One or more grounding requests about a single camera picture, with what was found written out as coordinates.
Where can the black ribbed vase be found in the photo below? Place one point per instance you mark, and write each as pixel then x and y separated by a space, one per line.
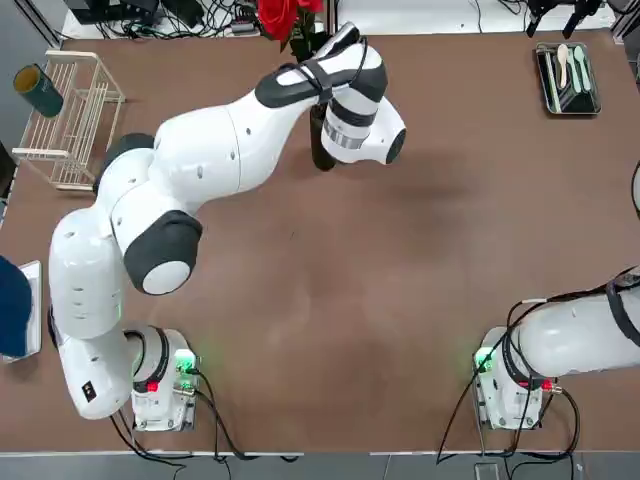
pixel 318 146

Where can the red artificial flower bunch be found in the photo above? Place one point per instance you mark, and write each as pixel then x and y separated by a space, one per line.
pixel 280 15

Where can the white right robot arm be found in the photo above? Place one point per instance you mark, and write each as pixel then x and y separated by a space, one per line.
pixel 565 335

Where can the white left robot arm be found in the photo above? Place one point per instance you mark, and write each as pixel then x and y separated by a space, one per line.
pixel 200 150

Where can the power strip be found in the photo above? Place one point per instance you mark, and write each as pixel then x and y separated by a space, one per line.
pixel 245 27

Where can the metal utensil tray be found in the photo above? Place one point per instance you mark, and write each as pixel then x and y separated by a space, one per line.
pixel 567 102

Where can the cream spoon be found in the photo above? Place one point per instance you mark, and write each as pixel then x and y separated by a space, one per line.
pixel 564 62

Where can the pale green spoon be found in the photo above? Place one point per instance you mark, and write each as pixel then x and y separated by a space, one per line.
pixel 578 65

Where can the dark green cup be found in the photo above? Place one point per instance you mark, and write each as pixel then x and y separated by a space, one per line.
pixel 42 92

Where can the aluminium frame post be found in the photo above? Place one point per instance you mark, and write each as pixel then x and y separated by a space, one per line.
pixel 334 12

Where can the black camera stand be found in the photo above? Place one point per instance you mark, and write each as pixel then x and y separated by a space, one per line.
pixel 560 12

